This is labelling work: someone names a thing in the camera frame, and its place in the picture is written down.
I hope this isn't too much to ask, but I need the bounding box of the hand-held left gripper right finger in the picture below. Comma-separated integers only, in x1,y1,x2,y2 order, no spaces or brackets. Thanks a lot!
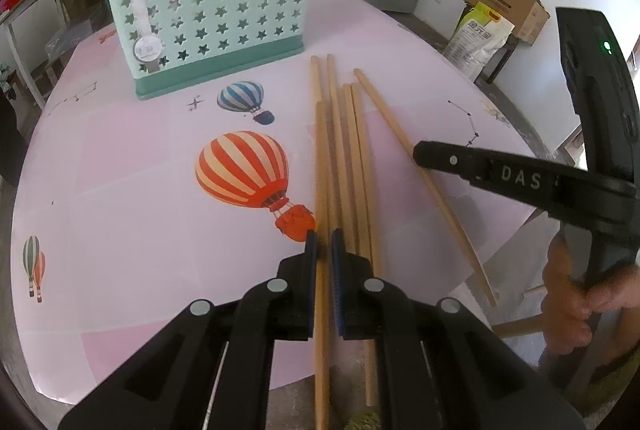
330,229,586,430

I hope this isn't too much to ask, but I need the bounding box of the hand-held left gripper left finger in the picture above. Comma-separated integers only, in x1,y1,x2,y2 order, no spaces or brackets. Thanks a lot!
57,230,321,430

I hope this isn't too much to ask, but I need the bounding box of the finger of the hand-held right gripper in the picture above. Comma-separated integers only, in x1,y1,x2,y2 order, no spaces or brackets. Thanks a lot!
412,140,494,184

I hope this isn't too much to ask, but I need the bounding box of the long wooden chopstick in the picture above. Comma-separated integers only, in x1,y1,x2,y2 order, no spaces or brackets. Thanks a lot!
353,68,500,309
314,101,332,430

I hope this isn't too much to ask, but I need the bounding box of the pile of wooden chopsticks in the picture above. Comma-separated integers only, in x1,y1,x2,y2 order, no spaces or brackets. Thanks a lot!
309,53,381,408

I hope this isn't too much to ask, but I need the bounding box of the person's right hand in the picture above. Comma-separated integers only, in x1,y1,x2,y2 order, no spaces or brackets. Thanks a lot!
542,235,640,356

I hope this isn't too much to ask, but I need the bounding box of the white and yellow rice bag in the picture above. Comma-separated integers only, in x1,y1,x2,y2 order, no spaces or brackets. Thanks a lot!
442,2,516,79

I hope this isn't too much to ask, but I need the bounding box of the wooden stool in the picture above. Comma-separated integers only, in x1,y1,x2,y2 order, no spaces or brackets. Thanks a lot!
492,282,548,339

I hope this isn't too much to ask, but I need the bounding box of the pink balloon-print tablecloth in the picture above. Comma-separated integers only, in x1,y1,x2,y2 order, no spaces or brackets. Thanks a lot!
10,0,551,406

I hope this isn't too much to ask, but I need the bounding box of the clear plastic storage box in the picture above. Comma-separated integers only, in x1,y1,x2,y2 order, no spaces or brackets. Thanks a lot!
44,27,81,78

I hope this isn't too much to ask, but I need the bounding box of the blue patterned cloth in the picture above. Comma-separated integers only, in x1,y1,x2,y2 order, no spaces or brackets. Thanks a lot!
0,60,16,97

